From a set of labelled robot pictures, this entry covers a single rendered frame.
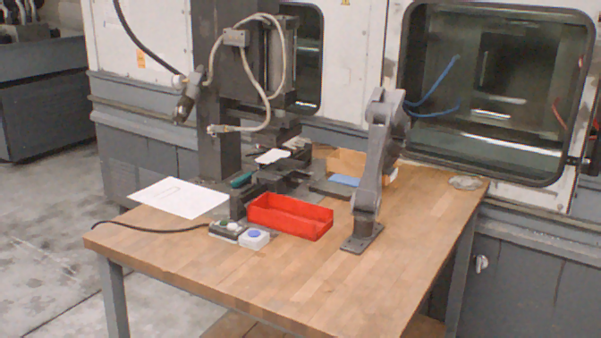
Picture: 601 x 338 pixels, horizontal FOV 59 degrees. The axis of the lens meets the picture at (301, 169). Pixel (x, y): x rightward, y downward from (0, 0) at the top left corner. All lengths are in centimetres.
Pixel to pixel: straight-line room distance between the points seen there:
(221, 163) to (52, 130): 306
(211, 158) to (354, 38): 82
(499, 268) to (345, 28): 120
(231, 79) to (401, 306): 94
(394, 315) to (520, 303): 116
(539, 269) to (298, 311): 126
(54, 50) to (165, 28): 192
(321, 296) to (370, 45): 124
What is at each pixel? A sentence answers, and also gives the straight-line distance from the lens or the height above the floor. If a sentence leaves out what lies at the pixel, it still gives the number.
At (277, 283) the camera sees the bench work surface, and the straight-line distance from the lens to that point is 144.
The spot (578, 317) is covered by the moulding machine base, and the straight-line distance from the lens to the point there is 243.
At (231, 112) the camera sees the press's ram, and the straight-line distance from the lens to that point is 190.
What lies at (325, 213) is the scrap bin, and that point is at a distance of 170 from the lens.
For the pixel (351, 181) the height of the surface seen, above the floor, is 92.
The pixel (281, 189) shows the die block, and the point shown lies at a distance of 185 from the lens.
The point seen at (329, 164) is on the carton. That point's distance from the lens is 206.
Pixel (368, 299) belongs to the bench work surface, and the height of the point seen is 90.
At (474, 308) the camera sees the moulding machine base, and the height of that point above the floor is 27.
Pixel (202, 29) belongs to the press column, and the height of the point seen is 145.
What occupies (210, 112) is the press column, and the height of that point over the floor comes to 117.
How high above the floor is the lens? 173
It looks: 23 degrees down
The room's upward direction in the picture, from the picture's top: 2 degrees clockwise
